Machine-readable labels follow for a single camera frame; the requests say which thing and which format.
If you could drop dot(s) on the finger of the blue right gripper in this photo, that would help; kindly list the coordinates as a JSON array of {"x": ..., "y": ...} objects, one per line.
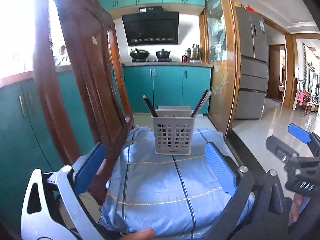
[
  {"x": 299, "y": 133},
  {"x": 280, "y": 149}
]

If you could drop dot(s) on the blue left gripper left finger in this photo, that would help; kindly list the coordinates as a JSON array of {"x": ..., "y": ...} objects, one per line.
[{"x": 86, "y": 167}]

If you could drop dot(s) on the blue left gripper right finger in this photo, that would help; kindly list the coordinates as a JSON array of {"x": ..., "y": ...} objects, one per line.
[{"x": 222, "y": 166}]

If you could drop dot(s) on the pale wooden chopstick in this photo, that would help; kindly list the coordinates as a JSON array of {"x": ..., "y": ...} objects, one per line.
[{"x": 205, "y": 100}]

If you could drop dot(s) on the black chopstick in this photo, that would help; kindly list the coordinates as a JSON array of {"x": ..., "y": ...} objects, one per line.
[{"x": 150, "y": 106}]

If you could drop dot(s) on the person's right hand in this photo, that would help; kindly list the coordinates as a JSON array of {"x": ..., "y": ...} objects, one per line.
[{"x": 294, "y": 211}]

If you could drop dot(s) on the person's left hand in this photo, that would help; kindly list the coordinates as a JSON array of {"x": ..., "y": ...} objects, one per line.
[{"x": 143, "y": 234}]

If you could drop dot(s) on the light blue checked cloth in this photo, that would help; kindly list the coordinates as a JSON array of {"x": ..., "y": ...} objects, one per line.
[{"x": 178, "y": 196}]

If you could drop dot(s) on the beige plastic utensil basket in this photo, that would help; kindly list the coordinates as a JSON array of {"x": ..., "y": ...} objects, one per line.
[{"x": 173, "y": 130}]

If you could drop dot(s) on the carved dark wooden chair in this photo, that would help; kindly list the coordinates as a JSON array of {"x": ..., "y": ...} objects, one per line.
[{"x": 91, "y": 41}]

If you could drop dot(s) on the silver multi-door refrigerator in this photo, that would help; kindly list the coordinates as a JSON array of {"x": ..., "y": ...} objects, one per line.
[{"x": 254, "y": 65}]

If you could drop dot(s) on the wood framed glass door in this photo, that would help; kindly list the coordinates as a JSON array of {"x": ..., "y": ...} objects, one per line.
[{"x": 220, "y": 47}]

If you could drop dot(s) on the black wok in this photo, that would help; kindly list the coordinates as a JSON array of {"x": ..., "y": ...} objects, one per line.
[{"x": 137, "y": 54}]

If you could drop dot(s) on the black lidded pot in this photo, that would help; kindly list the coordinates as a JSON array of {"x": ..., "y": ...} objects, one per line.
[{"x": 162, "y": 54}]

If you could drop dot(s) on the black range hood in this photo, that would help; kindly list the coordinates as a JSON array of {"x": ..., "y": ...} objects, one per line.
[{"x": 154, "y": 26}]

